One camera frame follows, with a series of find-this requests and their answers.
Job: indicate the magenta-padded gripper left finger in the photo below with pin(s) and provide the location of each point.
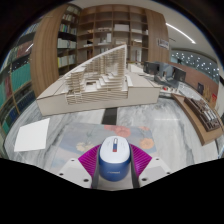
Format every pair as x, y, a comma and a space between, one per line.
75, 168

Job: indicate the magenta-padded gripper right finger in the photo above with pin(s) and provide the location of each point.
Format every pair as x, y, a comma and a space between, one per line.
150, 168

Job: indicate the blue and white computer mouse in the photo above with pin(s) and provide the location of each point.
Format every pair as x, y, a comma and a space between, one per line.
114, 160

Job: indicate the pastel printed mouse pad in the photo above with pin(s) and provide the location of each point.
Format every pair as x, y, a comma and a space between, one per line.
80, 138

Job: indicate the white paper sheet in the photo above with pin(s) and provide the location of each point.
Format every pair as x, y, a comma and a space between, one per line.
32, 135

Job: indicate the brown building model on board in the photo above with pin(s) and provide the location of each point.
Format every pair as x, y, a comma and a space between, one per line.
203, 116

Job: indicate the large white architectural model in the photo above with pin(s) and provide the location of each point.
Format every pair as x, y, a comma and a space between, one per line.
100, 86

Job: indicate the red standing sign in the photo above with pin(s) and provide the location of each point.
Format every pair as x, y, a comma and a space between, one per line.
214, 98

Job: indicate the grey building model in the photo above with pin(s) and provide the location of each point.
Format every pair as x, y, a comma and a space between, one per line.
166, 74

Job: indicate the bookshelf with books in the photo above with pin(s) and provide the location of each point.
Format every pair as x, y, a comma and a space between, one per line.
20, 80

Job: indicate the long ceiling light strip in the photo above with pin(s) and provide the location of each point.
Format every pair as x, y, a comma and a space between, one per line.
180, 32

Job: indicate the wooden shelf unit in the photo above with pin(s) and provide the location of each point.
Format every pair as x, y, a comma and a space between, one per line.
113, 30

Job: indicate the wall sign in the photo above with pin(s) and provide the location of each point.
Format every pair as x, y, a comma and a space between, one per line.
163, 43

